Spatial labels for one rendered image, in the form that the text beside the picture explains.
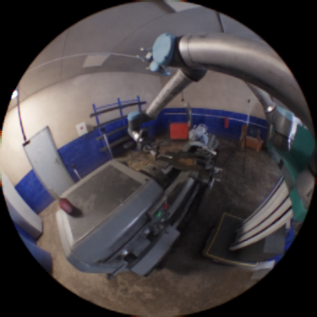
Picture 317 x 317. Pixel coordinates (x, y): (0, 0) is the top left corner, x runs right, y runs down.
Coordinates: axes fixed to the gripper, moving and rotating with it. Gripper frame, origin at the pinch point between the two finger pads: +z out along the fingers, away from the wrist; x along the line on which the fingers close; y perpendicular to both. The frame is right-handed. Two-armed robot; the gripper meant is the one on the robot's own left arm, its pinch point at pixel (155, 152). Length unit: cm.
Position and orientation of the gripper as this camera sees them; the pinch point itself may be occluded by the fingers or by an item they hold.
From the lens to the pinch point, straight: 64.8
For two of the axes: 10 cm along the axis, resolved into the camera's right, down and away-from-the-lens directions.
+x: -7.6, 3.6, -5.3
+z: 6.2, 6.2, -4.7
